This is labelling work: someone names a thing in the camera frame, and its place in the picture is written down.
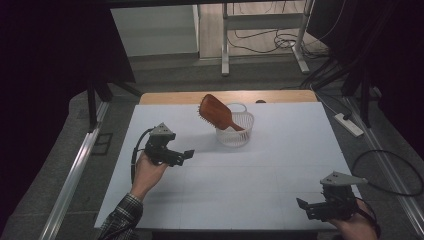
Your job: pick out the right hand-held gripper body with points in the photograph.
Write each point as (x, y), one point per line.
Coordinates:
(336, 206)

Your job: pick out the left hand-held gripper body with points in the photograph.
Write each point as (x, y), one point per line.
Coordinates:
(160, 150)

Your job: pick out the wooden hairbrush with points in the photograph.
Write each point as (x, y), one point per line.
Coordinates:
(215, 111)

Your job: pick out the person's left hand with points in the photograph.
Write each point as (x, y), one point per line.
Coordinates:
(146, 175)

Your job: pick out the person's right hand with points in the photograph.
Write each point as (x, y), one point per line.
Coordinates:
(358, 230)

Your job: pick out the wooden table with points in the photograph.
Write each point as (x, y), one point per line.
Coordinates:
(173, 97)

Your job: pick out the white foam board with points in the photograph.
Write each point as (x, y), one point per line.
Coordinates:
(233, 186)

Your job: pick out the black floor socket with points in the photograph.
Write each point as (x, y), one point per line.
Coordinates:
(101, 144)

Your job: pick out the white power strip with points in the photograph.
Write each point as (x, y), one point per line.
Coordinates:
(350, 127)

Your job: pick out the black plug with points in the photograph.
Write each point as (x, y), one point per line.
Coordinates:
(347, 116)

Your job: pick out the black metal stand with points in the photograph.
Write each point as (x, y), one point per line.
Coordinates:
(365, 100)
(91, 106)

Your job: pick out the small dark object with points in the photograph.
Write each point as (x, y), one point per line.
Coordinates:
(260, 101)

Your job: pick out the white cabinet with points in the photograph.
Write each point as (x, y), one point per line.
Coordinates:
(153, 30)

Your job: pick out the dark curtain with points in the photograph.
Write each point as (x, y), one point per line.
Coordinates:
(40, 66)
(400, 66)

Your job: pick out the aluminium rail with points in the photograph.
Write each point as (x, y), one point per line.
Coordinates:
(411, 208)
(71, 181)

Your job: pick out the white desk frame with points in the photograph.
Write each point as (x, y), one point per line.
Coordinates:
(225, 50)

